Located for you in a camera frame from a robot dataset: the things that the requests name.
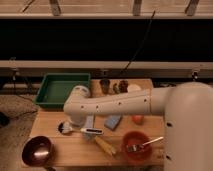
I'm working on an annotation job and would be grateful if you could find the grey folded cloth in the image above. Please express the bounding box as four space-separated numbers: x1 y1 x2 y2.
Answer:
83 115 95 140

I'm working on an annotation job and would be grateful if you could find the dark red grape bunch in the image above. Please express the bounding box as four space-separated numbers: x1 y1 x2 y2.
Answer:
119 80 128 93

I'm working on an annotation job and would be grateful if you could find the green cucumber toy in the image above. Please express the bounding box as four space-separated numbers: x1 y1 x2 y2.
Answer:
113 83 120 94

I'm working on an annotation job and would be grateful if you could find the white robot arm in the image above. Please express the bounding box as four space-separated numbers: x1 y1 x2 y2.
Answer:
63 82 213 171

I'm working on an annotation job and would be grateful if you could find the yellow corn cob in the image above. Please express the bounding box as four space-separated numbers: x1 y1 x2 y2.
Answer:
95 136 117 156

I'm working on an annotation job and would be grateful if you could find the dark purple bowl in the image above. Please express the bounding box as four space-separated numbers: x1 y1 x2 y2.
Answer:
22 136 53 166

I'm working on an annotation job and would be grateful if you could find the black hanging cable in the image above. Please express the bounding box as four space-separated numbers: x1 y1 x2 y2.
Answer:
117 10 157 77

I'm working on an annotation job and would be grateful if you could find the orange fruit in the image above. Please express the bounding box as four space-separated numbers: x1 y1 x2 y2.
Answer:
132 115 144 124

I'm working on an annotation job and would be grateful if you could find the wooden table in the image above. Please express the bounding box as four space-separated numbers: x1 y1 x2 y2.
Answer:
27 82 162 167

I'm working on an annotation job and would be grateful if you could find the green plastic tray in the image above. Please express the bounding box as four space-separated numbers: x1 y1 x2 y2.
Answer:
35 73 91 109

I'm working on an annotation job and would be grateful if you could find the orange bowl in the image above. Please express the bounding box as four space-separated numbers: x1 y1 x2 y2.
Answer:
121 131 152 165

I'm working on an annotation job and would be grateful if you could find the silver fork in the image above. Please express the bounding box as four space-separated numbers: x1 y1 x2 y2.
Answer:
126 137 164 152

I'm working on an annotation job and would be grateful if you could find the white cup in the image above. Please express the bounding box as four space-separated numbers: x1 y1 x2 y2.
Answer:
127 84 141 92

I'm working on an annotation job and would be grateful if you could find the blue sponge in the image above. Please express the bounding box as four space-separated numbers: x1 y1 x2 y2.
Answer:
104 115 122 130

